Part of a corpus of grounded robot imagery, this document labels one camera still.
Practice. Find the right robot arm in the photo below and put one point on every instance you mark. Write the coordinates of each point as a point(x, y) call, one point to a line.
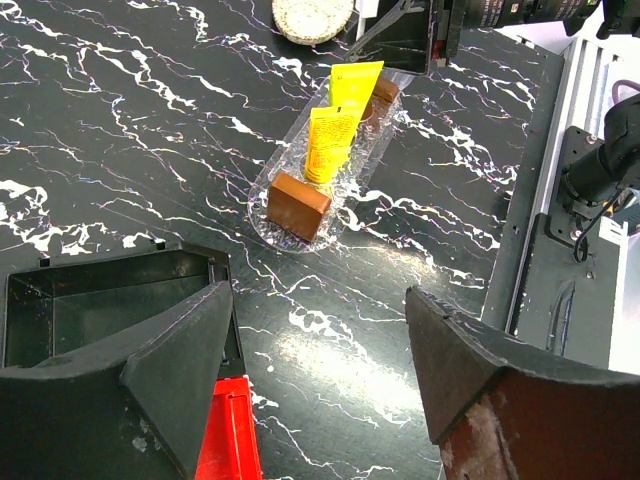
point(586, 99)

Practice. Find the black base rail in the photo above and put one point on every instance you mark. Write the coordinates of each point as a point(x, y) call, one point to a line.
point(566, 297)

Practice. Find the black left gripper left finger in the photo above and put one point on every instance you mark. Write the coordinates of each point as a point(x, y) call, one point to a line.
point(133, 405)

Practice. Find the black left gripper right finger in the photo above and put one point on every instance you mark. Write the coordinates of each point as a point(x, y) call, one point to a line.
point(500, 408)

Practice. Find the green toothpaste tube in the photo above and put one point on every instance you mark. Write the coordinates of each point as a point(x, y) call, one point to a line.
point(352, 84)

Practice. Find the speckled round coaster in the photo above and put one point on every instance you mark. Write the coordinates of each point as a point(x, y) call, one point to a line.
point(311, 22)

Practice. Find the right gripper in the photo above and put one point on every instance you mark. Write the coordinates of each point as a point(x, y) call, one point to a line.
point(401, 33)

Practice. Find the yellow toothpaste tube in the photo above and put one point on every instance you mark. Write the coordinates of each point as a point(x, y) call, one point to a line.
point(331, 133)

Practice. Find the black plastic bin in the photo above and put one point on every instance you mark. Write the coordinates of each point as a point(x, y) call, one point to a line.
point(52, 306)

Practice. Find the red plastic bin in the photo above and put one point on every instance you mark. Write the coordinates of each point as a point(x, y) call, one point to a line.
point(229, 449)

